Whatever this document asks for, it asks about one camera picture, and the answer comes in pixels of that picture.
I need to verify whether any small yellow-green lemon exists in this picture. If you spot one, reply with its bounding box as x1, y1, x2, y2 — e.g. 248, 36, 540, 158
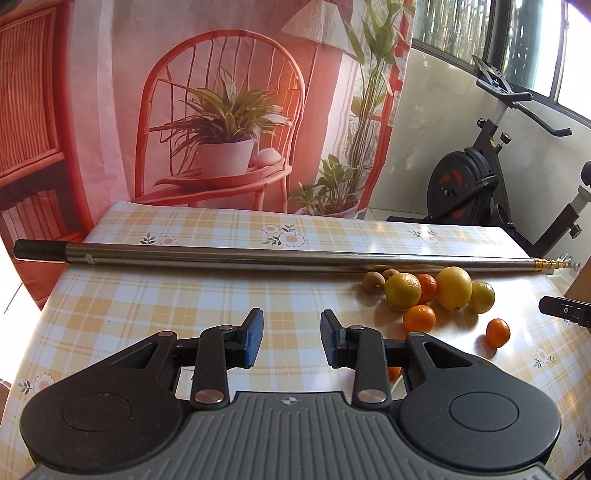
469, 281, 496, 315

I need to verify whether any telescopic metal pole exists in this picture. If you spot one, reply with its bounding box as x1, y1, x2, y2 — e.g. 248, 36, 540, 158
13, 239, 581, 277

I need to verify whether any printed chair and plants backdrop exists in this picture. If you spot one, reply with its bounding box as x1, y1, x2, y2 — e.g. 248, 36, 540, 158
0, 0, 416, 312

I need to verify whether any large yellow-orange orange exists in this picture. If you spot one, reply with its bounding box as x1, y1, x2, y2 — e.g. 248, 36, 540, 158
384, 272, 422, 311

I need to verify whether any brown cardboard box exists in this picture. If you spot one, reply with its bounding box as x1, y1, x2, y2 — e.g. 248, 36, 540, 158
564, 271, 591, 303

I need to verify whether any yellow checked floral tablecloth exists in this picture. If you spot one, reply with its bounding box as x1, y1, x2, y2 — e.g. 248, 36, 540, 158
0, 200, 591, 480

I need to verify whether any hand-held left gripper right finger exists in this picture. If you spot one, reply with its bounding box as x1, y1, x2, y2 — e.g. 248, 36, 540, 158
321, 309, 481, 411

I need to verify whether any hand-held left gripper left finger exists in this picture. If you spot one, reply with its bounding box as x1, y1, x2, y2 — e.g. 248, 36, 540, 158
107, 308, 265, 411

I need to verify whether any window with dark frame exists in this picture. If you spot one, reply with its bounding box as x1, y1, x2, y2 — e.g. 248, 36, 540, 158
410, 0, 591, 121

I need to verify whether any large yellow lemon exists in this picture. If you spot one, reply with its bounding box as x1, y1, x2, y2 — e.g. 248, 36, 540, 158
436, 266, 473, 311

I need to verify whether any black exercise bike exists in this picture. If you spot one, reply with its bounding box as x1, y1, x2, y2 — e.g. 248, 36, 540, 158
387, 55, 591, 273

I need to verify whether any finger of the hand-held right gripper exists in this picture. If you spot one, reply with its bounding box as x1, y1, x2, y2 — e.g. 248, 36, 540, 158
539, 295, 591, 329

